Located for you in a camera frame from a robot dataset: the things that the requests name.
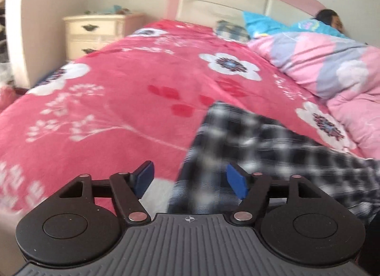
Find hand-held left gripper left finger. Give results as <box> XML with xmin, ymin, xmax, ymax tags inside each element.
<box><xmin>59</xmin><ymin>161</ymin><xmax>155</xmax><ymax>226</ymax></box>

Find black white plaid pants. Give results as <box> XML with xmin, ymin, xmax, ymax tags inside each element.
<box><xmin>169</xmin><ymin>101</ymin><xmax>380</xmax><ymax>226</ymax></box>

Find red floral blanket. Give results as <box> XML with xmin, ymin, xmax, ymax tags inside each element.
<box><xmin>0</xmin><ymin>19</ymin><xmax>366</xmax><ymax>214</ymax></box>

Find plaid pillow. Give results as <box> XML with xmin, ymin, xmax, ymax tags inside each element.
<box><xmin>215</xmin><ymin>20</ymin><xmax>251</xmax><ymax>43</ymax></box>

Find cream nightstand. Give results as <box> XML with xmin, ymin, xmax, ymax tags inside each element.
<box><xmin>62</xmin><ymin>13</ymin><xmax>146</xmax><ymax>63</ymax></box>

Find blue cartoon print blanket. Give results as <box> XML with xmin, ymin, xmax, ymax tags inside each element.
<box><xmin>243</xmin><ymin>11</ymin><xmax>348</xmax><ymax>39</ymax></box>

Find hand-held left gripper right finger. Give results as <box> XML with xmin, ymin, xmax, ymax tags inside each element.
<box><xmin>226</xmin><ymin>163</ymin><xmax>323</xmax><ymax>226</ymax></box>

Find blue cloth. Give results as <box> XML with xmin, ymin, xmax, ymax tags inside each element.
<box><xmin>102</xmin><ymin>4</ymin><xmax>125</xmax><ymax>15</ymax></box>

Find pink grey floral quilt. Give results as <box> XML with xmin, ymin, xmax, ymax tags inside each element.
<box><xmin>248</xmin><ymin>32</ymin><xmax>380</xmax><ymax>160</ymax></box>

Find red plastic bag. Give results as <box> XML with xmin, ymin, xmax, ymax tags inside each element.
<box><xmin>0</xmin><ymin>86</ymin><xmax>18</xmax><ymax>113</ymax></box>

